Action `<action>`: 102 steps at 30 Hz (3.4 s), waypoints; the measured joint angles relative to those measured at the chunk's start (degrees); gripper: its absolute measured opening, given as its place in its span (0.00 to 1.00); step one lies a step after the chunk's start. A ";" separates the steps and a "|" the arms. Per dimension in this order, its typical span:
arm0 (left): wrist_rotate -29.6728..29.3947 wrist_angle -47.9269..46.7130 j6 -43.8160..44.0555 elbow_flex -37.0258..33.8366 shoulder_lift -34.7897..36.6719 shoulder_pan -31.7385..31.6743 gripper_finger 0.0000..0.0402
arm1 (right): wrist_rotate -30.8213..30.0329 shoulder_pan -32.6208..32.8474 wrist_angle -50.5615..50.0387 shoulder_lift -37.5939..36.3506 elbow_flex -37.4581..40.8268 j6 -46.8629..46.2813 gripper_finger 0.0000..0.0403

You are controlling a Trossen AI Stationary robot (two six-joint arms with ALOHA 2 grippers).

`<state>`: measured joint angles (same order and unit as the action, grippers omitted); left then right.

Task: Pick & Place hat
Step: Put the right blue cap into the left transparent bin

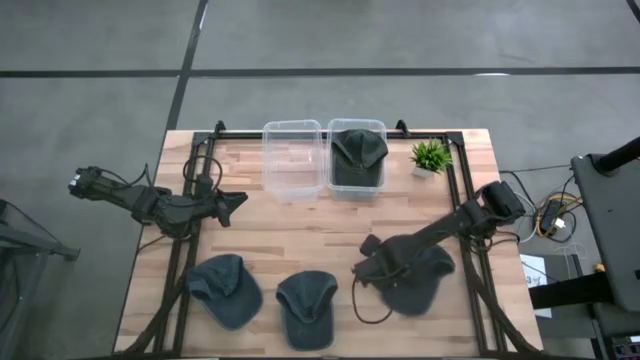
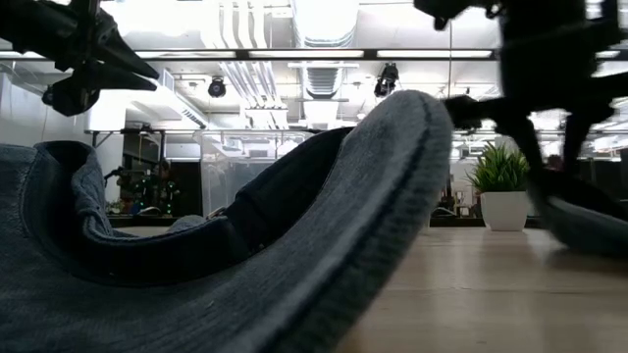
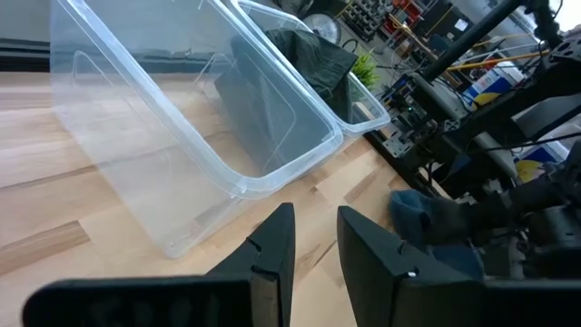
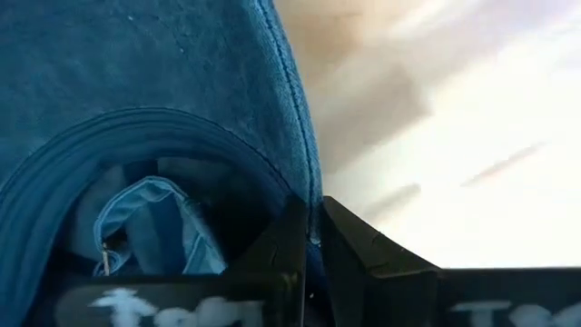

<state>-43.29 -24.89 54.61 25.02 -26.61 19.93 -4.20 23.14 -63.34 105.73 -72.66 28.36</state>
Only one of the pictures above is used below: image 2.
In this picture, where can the small plant in white pot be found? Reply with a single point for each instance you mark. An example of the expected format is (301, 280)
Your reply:
(505, 211)

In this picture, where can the long ceiling light bar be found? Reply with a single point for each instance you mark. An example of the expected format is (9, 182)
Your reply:
(368, 54)

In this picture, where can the ribbed ventilation duct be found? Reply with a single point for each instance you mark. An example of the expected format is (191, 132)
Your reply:
(324, 24)

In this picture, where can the black aluminium table frame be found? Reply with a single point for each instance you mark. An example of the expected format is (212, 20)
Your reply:
(456, 222)

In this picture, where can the clear plastic bin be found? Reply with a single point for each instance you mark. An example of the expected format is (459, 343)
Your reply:
(230, 181)

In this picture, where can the dark blue-grey baseball cap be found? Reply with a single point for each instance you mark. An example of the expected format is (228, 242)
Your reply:
(589, 225)
(147, 314)

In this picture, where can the background robot station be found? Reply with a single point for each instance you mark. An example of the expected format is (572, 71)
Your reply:
(147, 191)

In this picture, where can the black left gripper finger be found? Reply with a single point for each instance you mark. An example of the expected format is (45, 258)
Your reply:
(78, 93)
(118, 49)

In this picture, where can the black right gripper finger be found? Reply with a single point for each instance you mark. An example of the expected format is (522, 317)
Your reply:
(576, 137)
(471, 113)

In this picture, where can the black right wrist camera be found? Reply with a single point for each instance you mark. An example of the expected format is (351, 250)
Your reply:
(456, 10)

